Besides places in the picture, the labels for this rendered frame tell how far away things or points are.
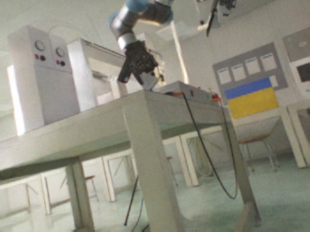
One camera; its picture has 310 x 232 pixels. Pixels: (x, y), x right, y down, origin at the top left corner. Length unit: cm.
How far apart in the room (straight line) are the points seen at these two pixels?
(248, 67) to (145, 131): 490
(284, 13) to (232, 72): 136
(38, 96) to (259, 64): 476
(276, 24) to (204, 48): 140
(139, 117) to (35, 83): 59
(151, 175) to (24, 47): 81
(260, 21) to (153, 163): 519
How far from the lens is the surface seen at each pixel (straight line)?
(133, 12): 102
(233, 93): 379
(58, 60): 130
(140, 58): 98
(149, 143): 68
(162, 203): 69
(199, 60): 575
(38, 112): 115
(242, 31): 571
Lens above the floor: 58
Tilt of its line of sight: 9 degrees up
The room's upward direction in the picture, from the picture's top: 14 degrees counter-clockwise
